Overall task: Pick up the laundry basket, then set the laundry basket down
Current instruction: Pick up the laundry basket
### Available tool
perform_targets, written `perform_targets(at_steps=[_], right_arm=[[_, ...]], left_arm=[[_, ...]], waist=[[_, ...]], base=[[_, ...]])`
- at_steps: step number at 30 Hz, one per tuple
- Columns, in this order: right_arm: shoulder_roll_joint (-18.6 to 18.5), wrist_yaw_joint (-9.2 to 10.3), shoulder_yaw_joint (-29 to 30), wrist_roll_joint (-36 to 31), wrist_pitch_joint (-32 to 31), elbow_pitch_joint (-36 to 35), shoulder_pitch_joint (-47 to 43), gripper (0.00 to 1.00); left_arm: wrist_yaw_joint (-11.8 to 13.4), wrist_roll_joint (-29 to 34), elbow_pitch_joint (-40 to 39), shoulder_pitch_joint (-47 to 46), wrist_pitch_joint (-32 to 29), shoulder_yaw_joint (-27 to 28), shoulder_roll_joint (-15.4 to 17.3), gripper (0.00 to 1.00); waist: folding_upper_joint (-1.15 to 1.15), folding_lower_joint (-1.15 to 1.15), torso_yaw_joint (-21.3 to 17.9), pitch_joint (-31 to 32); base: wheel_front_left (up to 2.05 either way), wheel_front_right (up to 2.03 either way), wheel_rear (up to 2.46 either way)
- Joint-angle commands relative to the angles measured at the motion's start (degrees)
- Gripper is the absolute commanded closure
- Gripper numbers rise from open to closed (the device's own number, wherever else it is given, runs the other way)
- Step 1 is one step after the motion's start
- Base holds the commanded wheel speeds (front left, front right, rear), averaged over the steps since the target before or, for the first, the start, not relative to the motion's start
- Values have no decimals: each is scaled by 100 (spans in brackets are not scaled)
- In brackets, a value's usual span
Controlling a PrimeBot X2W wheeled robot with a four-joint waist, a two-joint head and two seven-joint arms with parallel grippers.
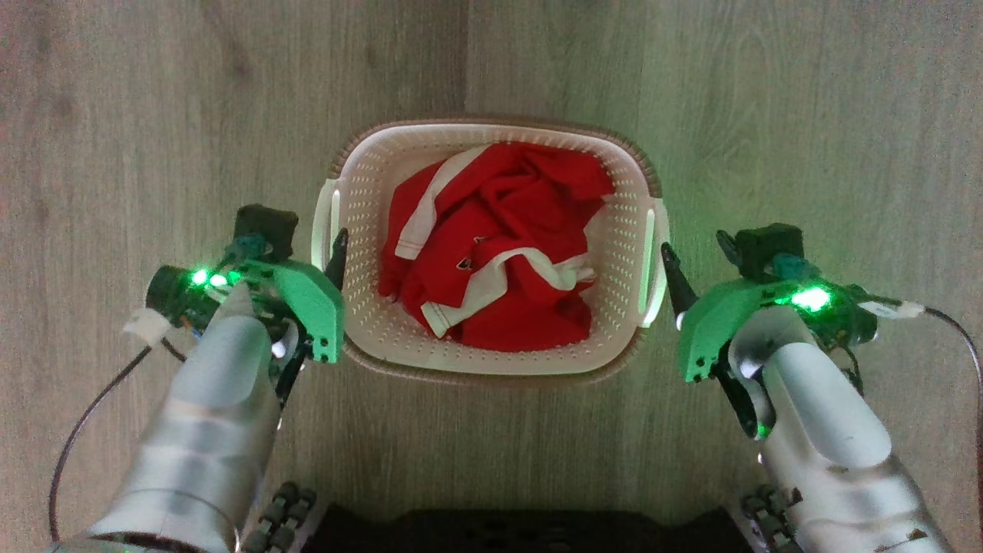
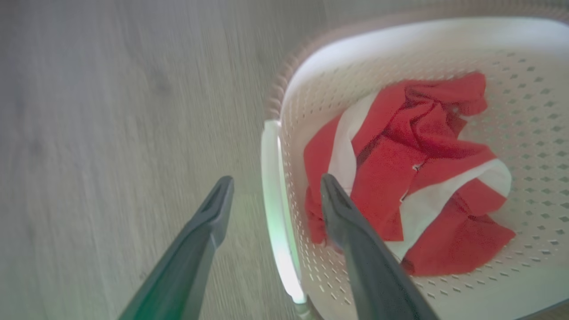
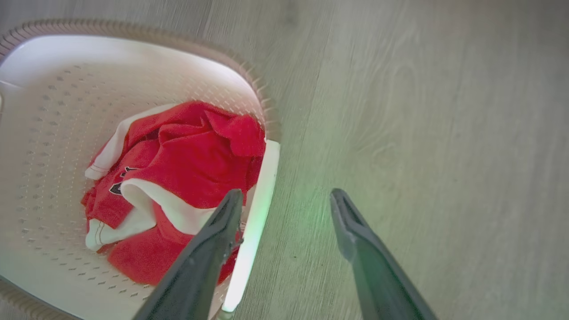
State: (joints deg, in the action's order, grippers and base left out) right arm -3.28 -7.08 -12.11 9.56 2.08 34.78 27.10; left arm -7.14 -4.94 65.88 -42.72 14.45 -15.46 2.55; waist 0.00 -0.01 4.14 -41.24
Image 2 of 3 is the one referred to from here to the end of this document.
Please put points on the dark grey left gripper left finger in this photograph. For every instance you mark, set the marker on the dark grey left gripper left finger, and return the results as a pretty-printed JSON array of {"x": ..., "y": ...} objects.
[{"x": 186, "y": 262}]

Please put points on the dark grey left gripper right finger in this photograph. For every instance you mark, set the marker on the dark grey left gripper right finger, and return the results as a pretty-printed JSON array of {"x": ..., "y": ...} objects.
[{"x": 373, "y": 271}]

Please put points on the white perforated plastic laundry basket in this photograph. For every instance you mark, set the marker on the white perforated plastic laundry basket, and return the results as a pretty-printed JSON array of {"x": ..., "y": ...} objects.
[{"x": 524, "y": 133}]

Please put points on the red and white garment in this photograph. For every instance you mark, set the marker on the red and white garment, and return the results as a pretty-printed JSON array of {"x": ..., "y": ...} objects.
[{"x": 413, "y": 178}]

